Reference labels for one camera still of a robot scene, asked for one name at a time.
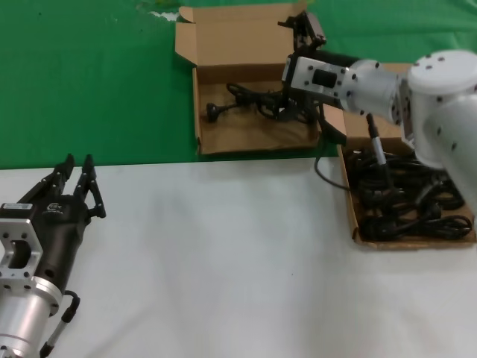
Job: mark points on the green table cloth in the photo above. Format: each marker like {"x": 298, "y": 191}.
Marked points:
{"x": 93, "y": 82}

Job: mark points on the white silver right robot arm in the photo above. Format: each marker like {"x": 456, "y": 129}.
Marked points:
{"x": 447, "y": 93}

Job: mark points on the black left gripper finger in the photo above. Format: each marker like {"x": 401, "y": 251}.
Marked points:
{"x": 89, "y": 186}
{"x": 56, "y": 179}

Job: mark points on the cardboard box with torn front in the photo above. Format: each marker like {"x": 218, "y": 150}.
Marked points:
{"x": 242, "y": 138}

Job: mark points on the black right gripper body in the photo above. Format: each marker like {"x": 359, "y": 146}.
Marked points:
{"x": 335, "y": 57}

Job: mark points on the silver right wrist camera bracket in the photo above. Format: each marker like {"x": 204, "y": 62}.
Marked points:
{"x": 302, "y": 74}

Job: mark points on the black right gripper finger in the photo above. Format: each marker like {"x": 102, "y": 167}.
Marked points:
{"x": 309, "y": 30}
{"x": 294, "y": 112}

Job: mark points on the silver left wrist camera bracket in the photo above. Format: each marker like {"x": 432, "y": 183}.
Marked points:
{"x": 22, "y": 227}

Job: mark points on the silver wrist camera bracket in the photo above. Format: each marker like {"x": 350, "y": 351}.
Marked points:
{"x": 302, "y": 74}
{"x": 22, "y": 227}

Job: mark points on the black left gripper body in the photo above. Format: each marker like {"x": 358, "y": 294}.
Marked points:
{"x": 59, "y": 238}

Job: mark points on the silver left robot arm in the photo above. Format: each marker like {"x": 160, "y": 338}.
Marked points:
{"x": 18, "y": 317}

